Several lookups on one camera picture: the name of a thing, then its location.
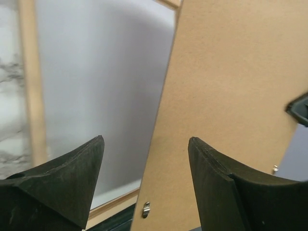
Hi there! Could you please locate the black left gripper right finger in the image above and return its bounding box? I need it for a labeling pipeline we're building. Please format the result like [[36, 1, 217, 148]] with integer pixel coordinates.
[[188, 137, 308, 231]]

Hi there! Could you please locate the black table edge rail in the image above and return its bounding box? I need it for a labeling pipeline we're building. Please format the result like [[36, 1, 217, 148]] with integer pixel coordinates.
[[89, 204, 136, 231]]

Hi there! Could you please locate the brown frame backing board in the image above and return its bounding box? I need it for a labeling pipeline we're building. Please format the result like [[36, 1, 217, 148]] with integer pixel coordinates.
[[131, 0, 308, 231]]

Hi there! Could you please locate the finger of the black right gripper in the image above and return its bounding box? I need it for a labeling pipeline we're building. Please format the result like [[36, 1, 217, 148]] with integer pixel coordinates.
[[285, 92, 308, 127]]

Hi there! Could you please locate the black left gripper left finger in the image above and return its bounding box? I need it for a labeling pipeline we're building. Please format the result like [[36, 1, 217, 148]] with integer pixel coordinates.
[[0, 135, 104, 231]]

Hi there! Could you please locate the light wooden picture frame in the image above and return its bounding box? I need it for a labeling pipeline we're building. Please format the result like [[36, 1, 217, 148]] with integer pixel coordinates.
[[18, 0, 183, 229]]

